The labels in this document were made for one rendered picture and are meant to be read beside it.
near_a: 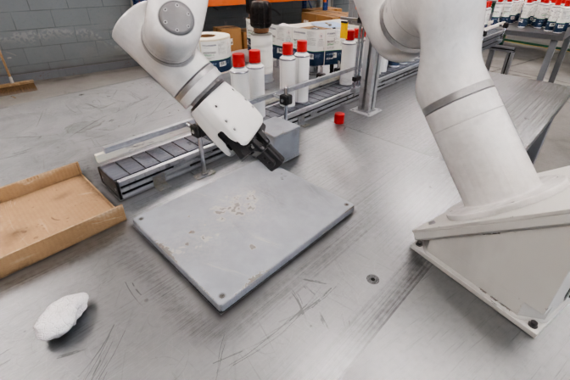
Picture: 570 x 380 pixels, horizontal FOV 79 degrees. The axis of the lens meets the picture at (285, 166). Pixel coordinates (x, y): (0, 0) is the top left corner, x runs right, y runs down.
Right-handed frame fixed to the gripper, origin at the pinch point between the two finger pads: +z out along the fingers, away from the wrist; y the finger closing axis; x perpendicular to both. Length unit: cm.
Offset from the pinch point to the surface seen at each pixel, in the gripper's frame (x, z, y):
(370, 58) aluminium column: 5, 12, -71
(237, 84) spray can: -17.2, -13.0, -36.1
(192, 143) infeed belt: -31.0, -10.6, -20.8
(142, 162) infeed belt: -34.9, -15.9, -8.5
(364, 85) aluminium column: -1, 17, -70
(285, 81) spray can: -15, -3, -53
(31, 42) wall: -346, -220, -281
